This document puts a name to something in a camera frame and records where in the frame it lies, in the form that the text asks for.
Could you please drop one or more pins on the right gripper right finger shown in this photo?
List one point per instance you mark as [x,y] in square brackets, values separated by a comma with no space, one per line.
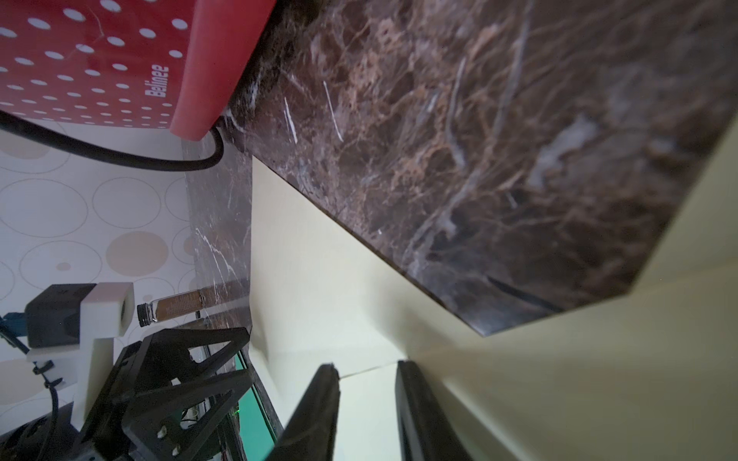
[424,430]

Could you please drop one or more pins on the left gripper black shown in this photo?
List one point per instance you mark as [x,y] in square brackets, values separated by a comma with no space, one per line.
[165,399]

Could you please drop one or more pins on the yellow paper sheet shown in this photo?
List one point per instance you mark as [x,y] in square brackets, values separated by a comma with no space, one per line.
[651,375]
[319,296]

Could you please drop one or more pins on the red polka dot toaster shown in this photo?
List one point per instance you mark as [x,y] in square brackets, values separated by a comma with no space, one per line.
[164,64]

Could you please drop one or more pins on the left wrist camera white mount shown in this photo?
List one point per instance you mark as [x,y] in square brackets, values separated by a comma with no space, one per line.
[66,336]

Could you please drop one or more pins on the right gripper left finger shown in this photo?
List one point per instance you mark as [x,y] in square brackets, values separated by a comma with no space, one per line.
[311,432]

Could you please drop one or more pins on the yellow paper sheet front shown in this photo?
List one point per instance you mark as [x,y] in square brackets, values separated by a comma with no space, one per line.
[319,296]

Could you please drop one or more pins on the brown spice jar front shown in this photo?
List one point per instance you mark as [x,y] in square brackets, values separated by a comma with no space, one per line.
[182,304]

